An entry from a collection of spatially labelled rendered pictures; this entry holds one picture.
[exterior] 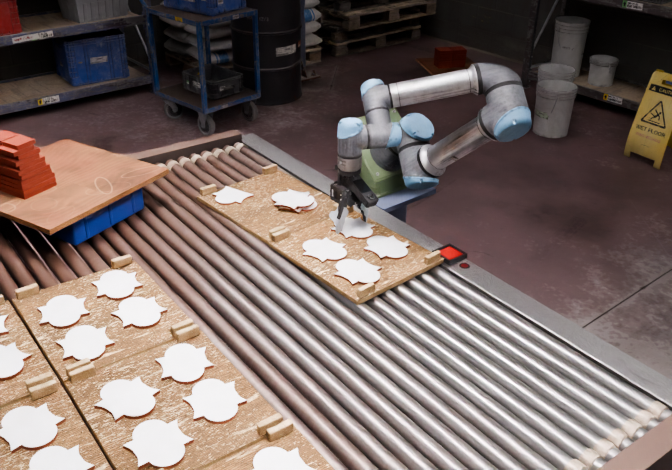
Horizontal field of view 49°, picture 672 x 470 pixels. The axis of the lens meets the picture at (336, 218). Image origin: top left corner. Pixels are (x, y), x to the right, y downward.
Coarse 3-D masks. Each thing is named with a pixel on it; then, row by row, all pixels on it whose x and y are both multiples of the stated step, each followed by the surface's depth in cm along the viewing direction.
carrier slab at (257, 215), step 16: (256, 176) 272; (272, 176) 272; (288, 176) 272; (256, 192) 260; (272, 192) 260; (320, 192) 261; (224, 208) 249; (240, 208) 249; (256, 208) 250; (272, 208) 250; (320, 208) 250; (240, 224) 240; (256, 224) 240; (272, 224) 240; (288, 224) 240; (304, 224) 240
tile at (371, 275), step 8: (336, 264) 217; (344, 264) 217; (352, 264) 218; (360, 264) 218; (368, 264) 218; (344, 272) 214; (352, 272) 214; (360, 272) 214; (368, 272) 214; (376, 272) 214; (352, 280) 210; (360, 280) 210; (368, 280) 210; (376, 280) 210
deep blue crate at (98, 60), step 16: (96, 32) 635; (112, 32) 631; (64, 48) 594; (80, 48) 594; (96, 48) 602; (112, 48) 609; (64, 64) 607; (80, 64) 599; (96, 64) 607; (112, 64) 615; (80, 80) 604; (96, 80) 612
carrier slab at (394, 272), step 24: (360, 216) 246; (288, 240) 231; (336, 240) 231; (360, 240) 232; (408, 240) 232; (312, 264) 219; (384, 264) 219; (408, 264) 219; (432, 264) 220; (336, 288) 209; (384, 288) 209
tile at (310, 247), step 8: (312, 240) 230; (320, 240) 230; (328, 240) 230; (304, 248) 225; (312, 248) 225; (320, 248) 225; (328, 248) 225; (336, 248) 225; (304, 256) 223; (312, 256) 222; (320, 256) 221; (328, 256) 221; (336, 256) 221; (344, 256) 222
